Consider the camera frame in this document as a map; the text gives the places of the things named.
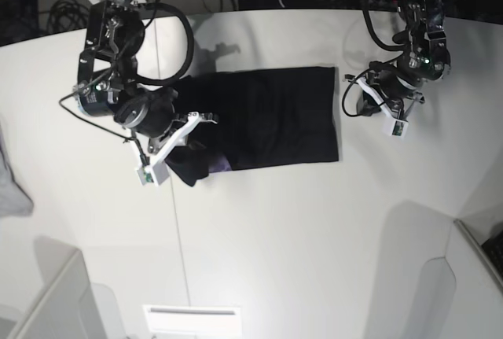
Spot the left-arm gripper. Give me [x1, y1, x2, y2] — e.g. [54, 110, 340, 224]
[355, 69, 425, 119]

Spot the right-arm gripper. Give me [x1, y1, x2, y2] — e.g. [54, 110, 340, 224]
[113, 89, 218, 158]

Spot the black T-shirt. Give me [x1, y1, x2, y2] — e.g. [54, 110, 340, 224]
[165, 67, 340, 186]

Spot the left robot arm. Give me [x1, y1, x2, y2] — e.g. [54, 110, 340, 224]
[350, 0, 451, 120]

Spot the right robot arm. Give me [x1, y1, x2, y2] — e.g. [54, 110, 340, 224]
[58, 0, 218, 146]

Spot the grey cloth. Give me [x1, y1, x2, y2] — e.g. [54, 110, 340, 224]
[1, 132, 34, 219]

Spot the black keyboard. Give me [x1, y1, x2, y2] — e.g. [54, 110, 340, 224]
[482, 232, 503, 277]

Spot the white bin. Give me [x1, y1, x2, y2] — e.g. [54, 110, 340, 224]
[1, 237, 128, 338]

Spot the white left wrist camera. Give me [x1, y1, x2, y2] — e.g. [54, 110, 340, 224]
[383, 117, 409, 138]

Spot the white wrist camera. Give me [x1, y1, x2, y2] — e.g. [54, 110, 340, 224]
[136, 163, 170, 186]
[383, 117, 409, 138]

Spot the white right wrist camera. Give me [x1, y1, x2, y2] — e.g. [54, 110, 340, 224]
[136, 163, 170, 186]

